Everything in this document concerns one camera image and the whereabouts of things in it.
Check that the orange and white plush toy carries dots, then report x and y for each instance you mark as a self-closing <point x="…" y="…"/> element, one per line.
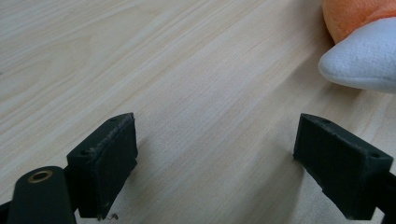
<point x="362" y="46"/>

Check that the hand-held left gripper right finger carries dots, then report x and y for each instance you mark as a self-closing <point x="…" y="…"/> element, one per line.
<point x="339" y="168"/>

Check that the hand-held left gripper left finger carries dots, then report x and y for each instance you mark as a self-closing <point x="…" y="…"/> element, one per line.
<point x="102" y="168"/>

